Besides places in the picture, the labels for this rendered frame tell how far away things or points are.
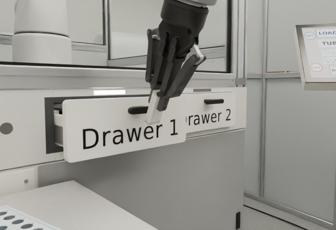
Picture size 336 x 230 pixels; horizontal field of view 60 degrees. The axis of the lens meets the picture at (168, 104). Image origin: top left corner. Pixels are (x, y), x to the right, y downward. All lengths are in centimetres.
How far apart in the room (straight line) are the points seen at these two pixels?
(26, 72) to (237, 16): 69
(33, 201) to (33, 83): 22
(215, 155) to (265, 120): 152
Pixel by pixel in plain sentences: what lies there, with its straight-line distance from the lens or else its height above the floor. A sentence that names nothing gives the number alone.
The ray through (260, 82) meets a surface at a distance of 245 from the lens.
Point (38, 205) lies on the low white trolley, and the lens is 54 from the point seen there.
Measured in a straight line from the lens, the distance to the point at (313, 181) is 231.
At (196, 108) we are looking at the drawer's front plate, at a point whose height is 89.
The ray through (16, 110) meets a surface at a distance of 61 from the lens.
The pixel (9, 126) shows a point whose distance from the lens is 61.
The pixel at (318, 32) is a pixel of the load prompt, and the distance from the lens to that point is 133.
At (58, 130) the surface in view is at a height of 87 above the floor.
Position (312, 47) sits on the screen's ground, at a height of 109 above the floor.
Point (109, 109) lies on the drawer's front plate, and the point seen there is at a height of 91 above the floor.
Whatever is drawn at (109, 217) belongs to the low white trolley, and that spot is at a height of 76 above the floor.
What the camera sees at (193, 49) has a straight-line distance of 48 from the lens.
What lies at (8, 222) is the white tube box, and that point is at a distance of 41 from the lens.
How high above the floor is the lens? 96
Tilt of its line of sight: 4 degrees down
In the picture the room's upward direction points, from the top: straight up
